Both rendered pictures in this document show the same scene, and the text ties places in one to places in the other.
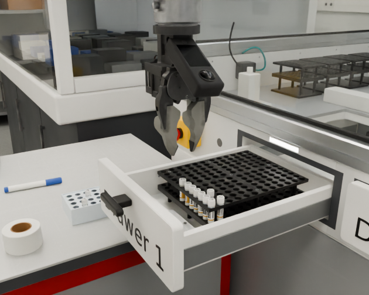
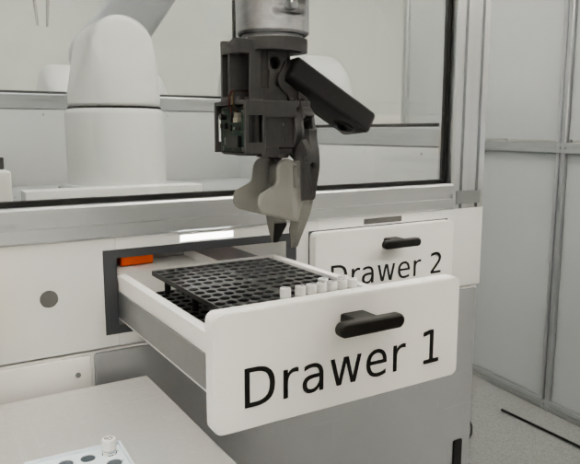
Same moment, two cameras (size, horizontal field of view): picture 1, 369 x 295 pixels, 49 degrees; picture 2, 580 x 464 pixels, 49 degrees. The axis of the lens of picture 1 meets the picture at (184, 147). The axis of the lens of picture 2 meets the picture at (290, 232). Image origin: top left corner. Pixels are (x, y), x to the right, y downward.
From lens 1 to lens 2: 0.96 m
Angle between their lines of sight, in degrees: 87
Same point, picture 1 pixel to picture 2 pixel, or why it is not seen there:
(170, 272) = (451, 346)
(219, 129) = (46, 272)
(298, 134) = (226, 212)
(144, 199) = (392, 285)
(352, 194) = (322, 245)
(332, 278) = not seen: hidden behind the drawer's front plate
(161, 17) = (300, 23)
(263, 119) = (167, 211)
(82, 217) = not seen: outside the picture
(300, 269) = not seen: hidden behind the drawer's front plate
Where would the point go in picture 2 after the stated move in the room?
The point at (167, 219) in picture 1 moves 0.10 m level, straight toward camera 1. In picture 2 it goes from (443, 277) to (536, 276)
